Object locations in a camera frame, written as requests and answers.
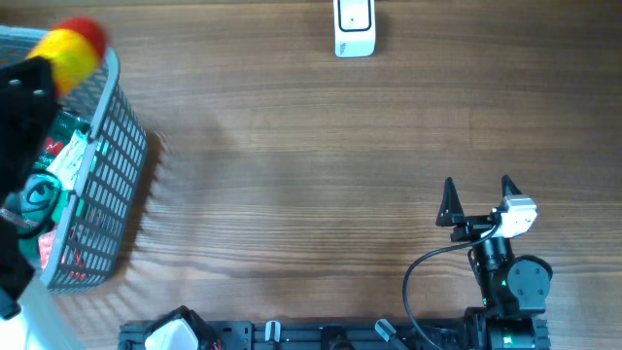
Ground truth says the yellow red sauce bottle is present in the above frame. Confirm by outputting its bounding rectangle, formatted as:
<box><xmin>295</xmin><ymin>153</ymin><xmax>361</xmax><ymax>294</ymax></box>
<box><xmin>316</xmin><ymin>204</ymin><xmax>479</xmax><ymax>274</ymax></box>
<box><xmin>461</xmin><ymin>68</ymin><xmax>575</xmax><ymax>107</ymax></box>
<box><xmin>26</xmin><ymin>17</ymin><xmax>109</xmax><ymax>97</ymax></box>

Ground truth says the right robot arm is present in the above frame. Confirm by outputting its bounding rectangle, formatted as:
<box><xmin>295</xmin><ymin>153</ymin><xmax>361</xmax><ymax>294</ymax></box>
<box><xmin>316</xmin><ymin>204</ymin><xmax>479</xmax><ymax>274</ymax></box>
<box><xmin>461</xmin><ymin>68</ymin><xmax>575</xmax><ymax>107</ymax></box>
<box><xmin>436</xmin><ymin>175</ymin><xmax>553</xmax><ymax>350</ymax></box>

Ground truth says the grey plastic basket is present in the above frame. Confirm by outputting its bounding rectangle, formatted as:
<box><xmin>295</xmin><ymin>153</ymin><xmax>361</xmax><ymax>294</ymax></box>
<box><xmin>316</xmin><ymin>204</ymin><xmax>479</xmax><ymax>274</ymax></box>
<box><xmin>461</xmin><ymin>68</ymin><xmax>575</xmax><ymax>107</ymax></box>
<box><xmin>1</xmin><ymin>26</ymin><xmax>148</xmax><ymax>294</ymax></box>

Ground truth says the white barcode scanner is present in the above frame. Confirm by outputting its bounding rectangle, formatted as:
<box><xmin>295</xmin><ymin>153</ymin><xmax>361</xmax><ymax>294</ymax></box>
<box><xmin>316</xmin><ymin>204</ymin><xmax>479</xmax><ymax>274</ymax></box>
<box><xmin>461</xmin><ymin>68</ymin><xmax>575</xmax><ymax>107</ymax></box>
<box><xmin>333</xmin><ymin>0</ymin><xmax>376</xmax><ymax>58</ymax></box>

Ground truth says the red snack packet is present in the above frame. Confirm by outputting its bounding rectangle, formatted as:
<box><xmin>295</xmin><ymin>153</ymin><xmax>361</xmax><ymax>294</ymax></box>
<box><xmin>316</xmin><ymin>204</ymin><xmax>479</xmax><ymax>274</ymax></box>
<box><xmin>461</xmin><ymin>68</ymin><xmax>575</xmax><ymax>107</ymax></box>
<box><xmin>38</xmin><ymin>229</ymin><xmax>57</xmax><ymax>269</ymax></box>

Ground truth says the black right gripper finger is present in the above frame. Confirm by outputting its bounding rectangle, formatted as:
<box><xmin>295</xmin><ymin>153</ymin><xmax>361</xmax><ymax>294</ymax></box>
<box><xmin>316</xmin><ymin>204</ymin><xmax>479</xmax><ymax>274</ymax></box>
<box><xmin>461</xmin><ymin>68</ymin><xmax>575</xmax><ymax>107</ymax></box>
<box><xmin>435</xmin><ymin>177</ymin><xmax>465</xmax><ymax>227</ymax></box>
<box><xmin>501</xmin><ymin>174</ymin><xmax>522</xmax><ymax>197</ymax></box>

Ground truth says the green 3M gloves package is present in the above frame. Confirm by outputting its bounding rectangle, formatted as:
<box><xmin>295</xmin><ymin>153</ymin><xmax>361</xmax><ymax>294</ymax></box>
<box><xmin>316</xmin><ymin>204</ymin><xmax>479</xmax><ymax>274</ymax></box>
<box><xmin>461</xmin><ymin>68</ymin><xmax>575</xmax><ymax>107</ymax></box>
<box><xmin>1</xmin><ymin>111</ymin><xmax>90</xmax><ymax>260</ymax></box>

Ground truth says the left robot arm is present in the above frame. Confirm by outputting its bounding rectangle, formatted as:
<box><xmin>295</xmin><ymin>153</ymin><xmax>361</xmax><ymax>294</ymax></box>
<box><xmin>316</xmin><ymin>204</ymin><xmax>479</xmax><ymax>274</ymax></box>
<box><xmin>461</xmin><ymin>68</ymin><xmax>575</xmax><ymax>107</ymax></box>
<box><xmin>1</xmin><ymin>57</ymin><xmax>84</xmax><ymax>349</ymax></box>

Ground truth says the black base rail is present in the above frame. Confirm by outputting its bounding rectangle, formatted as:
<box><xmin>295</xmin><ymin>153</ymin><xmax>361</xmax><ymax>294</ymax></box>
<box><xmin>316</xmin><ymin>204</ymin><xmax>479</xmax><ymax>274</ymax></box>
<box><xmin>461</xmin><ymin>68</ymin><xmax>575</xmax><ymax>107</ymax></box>
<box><xmin>118</xmin><ymin>321</ymin><xmax>468</xmax><ymax>350</ymax></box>

